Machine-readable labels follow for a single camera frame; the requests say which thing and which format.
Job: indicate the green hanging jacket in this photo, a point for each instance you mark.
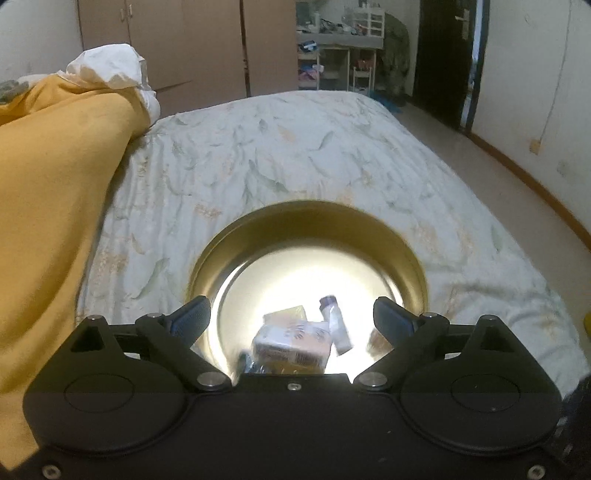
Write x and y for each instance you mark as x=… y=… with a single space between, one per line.
x=395 y=57

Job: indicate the clear bag blue items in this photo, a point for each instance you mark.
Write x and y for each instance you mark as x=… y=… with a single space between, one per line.
x=245 y=364

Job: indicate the round decorated tin box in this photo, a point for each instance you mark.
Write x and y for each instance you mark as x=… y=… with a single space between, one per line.
x=292 y=255

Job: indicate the cluttered desk shelf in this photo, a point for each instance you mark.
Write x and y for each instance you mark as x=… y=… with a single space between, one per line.
x=341 y=56

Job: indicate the floral bed quilt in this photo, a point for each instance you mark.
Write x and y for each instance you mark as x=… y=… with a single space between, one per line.
x=192 y=174

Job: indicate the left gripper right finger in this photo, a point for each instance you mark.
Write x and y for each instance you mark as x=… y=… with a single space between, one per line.
x=414 y=340

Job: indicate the yellow sticky note pad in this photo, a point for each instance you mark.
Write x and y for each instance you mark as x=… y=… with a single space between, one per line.
x=286 y=318

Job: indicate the yellow blanket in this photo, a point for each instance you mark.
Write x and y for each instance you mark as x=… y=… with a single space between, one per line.
x=60 y=147

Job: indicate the white tube purple cap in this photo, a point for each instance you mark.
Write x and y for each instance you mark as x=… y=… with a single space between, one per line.
x=332 y=314

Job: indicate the dark door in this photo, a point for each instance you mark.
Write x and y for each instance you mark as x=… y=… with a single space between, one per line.
x=452 y=42

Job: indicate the white pillow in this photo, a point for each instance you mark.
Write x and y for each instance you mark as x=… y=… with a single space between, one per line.
x=115 y=67

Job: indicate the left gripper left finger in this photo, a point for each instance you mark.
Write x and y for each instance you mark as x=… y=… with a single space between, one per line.
x=170 y=339

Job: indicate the white tissue pack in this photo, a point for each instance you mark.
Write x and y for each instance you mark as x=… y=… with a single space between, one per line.
x=301 y=348

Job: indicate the brown wardrobe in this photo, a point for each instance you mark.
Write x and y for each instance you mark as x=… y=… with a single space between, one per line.
x=201 y=53

